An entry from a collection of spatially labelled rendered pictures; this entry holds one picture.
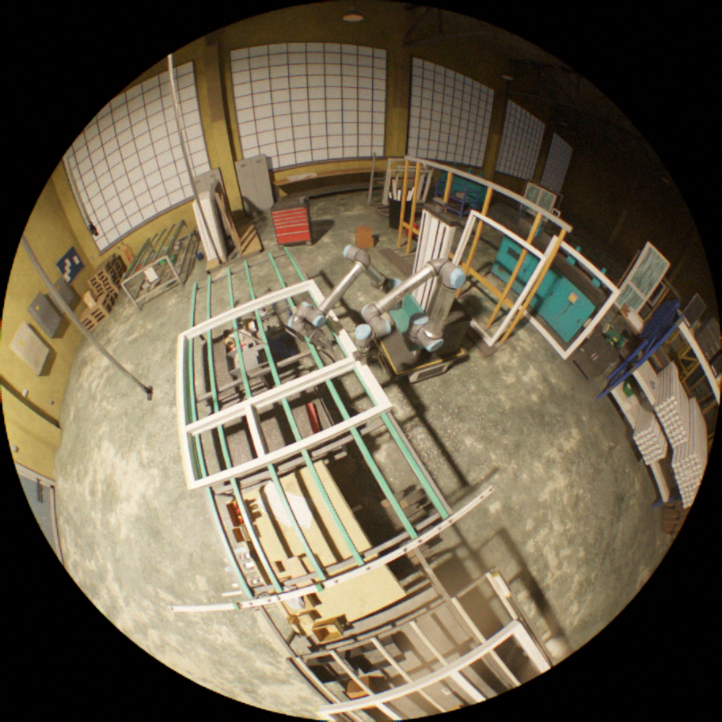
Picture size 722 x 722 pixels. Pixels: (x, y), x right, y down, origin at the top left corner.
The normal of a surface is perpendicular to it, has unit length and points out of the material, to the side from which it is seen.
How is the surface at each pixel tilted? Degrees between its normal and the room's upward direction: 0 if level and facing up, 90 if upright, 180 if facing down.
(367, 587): 0
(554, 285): 90
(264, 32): 90
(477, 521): 0
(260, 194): 90
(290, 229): 90
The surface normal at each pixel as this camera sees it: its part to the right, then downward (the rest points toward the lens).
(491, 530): 0.00, -0.57
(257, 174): 0.46, 0.73
